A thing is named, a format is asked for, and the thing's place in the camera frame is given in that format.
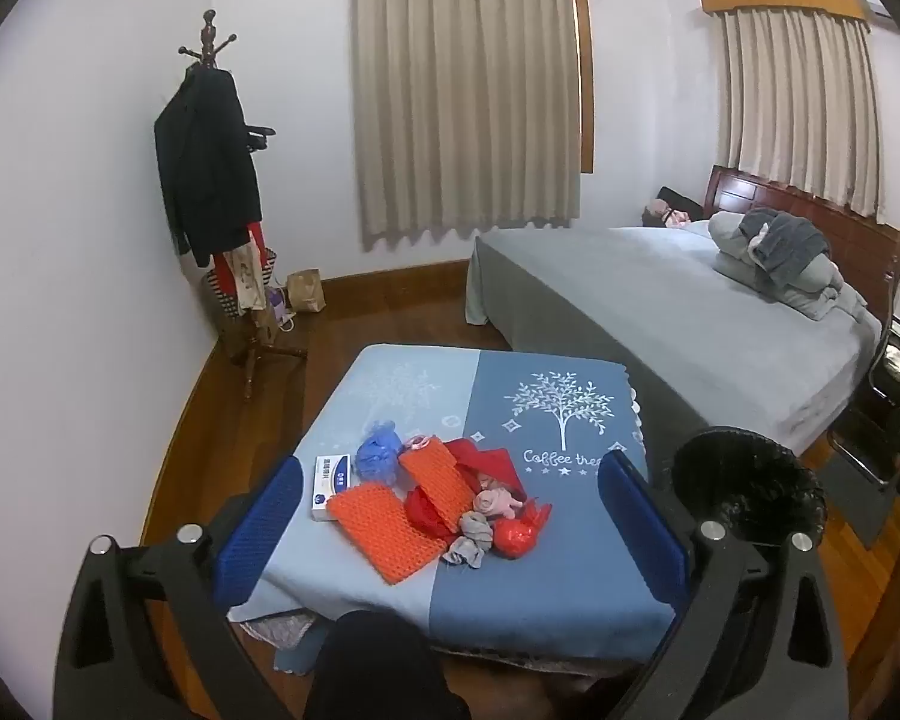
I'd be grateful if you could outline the person's dark trousered leg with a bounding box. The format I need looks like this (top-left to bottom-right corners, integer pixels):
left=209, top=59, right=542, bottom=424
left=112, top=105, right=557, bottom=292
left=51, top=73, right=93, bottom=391
left=303, top=609, right=474, bottom=720

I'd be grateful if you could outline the wooden window frame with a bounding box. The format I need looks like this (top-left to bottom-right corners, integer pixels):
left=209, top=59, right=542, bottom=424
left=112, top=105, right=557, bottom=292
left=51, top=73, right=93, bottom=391
left=572, top=0, right=596, bottom=174

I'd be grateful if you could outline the wooden headboard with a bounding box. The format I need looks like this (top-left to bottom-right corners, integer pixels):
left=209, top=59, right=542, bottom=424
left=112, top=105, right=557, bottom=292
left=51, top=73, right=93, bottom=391
left=703, top=163, right=900, bottom=332

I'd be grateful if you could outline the black metal chair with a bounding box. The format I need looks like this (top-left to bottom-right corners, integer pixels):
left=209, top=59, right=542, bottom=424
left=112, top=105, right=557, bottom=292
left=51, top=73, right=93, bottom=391
left=824, top=313, right=900, bottom=550

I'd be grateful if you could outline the narrow beige curtain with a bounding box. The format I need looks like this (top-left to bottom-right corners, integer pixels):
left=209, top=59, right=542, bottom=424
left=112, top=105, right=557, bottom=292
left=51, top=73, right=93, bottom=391
left=715, top=7, right=890, bottom=225

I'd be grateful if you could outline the dark grey garment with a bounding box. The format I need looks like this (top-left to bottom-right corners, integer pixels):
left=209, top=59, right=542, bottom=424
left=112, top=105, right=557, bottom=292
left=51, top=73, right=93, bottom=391
left=740, top=208, right=834, bottom=294

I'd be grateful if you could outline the red plastic bag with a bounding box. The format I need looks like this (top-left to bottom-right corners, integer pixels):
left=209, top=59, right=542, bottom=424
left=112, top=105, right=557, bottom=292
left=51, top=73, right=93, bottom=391
left=490, top=502, right=555, bottom=560

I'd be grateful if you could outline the black trash bin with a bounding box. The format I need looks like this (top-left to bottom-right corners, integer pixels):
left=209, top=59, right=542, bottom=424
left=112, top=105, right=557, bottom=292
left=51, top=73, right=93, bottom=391
left=669, top=426, right=827, bottom=578

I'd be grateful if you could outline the orange mesh pad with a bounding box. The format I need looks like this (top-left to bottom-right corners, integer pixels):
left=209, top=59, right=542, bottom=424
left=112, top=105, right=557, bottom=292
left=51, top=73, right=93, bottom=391
left=326, top=481, right=448, bottom=586
left=397, top=438, right=482, bottom=535

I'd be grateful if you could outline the white and blue cardboard box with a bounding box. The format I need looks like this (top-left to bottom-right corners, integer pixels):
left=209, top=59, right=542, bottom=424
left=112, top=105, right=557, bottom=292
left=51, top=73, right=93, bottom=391
left=310, top=454, right=361, bottom=522

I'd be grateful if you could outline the beige tote bag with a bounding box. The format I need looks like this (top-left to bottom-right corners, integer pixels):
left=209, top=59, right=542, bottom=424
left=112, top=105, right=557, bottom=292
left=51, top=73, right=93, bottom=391
left=221, top=238, right=272, bottom=316

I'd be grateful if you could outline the lace underlay cloth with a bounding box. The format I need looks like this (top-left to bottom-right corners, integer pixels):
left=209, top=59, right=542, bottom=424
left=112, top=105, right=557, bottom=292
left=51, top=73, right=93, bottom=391
left=238, top=613, right=317, bottom=647

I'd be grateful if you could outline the red felt cloth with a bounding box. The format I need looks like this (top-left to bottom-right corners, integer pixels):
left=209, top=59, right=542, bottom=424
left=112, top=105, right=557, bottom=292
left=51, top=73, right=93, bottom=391
left=403, top=438, right=530, bottom=539

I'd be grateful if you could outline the blue plastic bag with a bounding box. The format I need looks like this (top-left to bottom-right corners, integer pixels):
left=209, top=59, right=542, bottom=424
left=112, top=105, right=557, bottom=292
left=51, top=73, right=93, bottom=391
left=355, top=421, right=405, bottom=483

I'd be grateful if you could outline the grey sock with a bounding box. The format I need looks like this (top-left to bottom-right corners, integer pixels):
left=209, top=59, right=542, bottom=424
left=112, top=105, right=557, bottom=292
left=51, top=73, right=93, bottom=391
left=440, top=511, right=495, bottom=570

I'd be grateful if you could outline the short wooden curtain pelmet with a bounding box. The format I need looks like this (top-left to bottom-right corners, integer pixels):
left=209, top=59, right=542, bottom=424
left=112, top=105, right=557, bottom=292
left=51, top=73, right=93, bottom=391
left=700, top=0, right=872, bottom=33

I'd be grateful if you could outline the pink stuffed toy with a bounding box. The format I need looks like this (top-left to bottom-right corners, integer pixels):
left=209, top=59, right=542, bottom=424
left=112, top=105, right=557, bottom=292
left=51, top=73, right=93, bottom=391
left=640, top=198, right=692, bottom=230

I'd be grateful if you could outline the light blue cloth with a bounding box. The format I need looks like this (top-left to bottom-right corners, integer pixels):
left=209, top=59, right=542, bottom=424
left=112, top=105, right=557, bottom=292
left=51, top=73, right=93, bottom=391
left=273, top=643, right=325, bottom=674

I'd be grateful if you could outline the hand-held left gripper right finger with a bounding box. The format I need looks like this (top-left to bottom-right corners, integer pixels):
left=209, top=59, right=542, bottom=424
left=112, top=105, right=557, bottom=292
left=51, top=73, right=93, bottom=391
left=598, top=450, right=848, bottom=720

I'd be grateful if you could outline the bed with grey sheet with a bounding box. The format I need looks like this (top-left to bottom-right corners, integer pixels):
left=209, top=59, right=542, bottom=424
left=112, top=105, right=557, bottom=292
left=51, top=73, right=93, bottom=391
left=464, top=223, right=883, bottom=459

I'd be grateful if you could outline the black bag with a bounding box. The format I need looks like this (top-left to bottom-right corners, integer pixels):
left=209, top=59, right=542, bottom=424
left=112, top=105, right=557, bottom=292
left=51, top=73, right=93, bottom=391
left=655, top=185, right=707, bottom=223

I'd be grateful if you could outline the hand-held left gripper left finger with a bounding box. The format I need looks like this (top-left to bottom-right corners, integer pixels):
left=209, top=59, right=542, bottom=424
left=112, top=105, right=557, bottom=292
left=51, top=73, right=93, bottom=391
left=54, top=456, right=305, bottom=720

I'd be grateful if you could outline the black jacket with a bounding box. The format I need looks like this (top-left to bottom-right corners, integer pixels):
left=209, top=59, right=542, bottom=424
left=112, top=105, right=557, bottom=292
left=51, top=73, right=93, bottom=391
left=154, top=67, right=264, bottom=268

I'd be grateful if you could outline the red garment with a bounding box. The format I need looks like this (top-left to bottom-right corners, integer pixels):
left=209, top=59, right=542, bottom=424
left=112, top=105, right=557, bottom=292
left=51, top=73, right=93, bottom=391
left=210, top=220, right=268, bottom=295

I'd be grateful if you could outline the wooden coat rack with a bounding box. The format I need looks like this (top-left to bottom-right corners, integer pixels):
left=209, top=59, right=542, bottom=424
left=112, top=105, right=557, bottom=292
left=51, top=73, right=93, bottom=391
left=178, top=9, right=309, bottom=403

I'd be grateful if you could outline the blue tree-print tablecloth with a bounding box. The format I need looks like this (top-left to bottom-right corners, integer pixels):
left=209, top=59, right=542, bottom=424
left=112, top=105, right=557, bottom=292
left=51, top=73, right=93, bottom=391
left=229, top=345, right=680, bottom=665

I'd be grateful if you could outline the brown paper bag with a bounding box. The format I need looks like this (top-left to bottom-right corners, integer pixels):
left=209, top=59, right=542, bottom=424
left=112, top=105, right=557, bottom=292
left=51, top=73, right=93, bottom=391
left=286, top=268, right=328, bottom=314

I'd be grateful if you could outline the striped woven bag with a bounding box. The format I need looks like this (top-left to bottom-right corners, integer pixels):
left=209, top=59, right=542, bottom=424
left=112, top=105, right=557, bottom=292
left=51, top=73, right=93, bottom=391
left=200, top=246, right=279, bottom=332

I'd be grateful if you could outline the wide beige curtain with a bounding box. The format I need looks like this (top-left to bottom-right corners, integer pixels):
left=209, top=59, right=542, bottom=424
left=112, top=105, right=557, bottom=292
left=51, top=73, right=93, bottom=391
left=352, top=0, right=583, bottom=253

